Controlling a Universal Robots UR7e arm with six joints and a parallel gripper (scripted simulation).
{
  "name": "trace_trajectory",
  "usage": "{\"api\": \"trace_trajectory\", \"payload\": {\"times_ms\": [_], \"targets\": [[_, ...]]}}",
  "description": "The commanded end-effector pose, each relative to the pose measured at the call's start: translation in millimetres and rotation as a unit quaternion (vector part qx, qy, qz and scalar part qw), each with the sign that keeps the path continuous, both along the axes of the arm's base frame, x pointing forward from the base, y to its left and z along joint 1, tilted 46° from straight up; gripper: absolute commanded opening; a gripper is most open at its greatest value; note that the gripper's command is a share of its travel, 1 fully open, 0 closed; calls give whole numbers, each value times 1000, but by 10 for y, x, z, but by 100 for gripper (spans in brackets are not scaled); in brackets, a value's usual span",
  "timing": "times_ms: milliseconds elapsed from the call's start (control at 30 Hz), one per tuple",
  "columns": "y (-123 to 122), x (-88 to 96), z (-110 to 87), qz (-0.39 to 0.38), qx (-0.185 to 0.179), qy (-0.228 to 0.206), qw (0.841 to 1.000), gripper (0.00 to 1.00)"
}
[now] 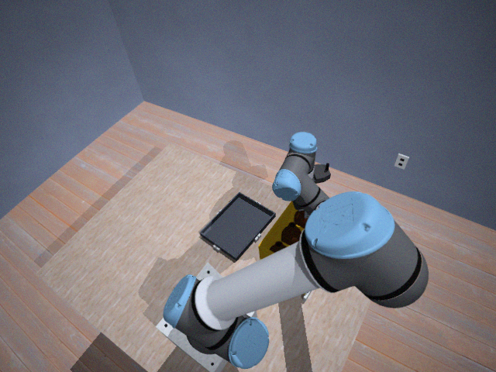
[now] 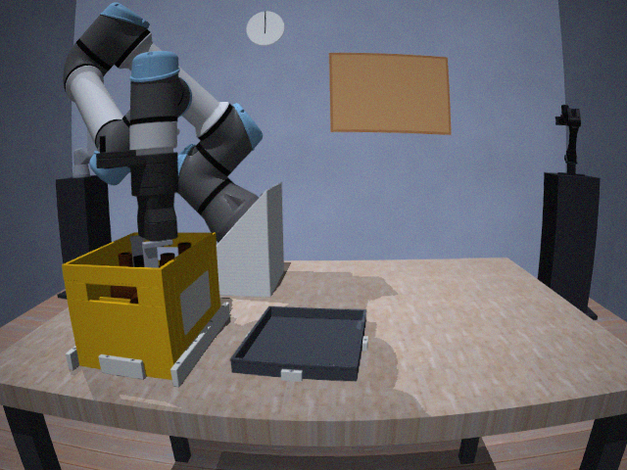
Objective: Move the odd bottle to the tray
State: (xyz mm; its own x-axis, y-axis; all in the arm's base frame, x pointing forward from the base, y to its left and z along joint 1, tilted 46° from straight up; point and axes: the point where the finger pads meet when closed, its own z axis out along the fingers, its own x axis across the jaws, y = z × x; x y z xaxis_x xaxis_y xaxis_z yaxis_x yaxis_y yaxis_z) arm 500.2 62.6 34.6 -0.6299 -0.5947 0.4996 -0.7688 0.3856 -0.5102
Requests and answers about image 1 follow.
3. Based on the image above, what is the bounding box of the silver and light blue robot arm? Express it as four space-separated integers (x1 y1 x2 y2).
163 132 429 369

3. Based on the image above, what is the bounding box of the yellow plastic crate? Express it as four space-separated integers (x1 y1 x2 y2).
258 201 297 260

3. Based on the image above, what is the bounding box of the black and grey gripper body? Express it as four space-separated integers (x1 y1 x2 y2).
293 164 331 210

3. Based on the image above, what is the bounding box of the brown bottle with green label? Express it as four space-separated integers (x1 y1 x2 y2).
281 222 301 246

